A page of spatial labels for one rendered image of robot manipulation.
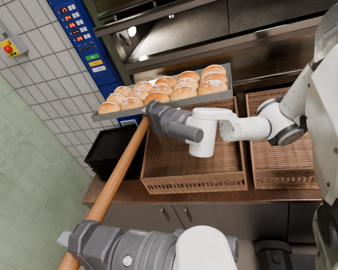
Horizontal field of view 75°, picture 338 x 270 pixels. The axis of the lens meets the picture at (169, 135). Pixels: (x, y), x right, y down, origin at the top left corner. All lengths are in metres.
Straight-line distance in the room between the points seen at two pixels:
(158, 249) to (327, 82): 0.36
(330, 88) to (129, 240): 0.37
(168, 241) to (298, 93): 0.49
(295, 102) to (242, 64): 0.68
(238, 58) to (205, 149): 0.82
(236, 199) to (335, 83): 0.88
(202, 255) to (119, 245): 0.13
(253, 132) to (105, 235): 0.46
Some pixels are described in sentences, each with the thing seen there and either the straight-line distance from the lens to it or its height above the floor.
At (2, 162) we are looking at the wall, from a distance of 1.83.
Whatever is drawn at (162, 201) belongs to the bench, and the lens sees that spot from 1.29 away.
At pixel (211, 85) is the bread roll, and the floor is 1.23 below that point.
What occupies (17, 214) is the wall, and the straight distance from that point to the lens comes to 1.91.
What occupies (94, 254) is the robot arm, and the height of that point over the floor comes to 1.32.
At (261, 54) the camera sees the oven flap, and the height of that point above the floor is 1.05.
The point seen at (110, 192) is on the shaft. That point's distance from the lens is 0.50.
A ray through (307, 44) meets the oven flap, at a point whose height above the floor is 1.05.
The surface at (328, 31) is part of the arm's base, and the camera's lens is 0.59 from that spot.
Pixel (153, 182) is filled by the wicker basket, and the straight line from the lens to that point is 1.24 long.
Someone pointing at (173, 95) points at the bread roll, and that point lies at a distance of 0.79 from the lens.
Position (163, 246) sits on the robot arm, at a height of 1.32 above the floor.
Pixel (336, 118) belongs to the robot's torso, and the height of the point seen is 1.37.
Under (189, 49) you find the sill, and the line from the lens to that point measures 1.26.
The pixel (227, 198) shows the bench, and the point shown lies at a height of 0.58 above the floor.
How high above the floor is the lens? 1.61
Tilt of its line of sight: 38 degrees down
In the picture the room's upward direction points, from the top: 23 degrees counter-clockwise
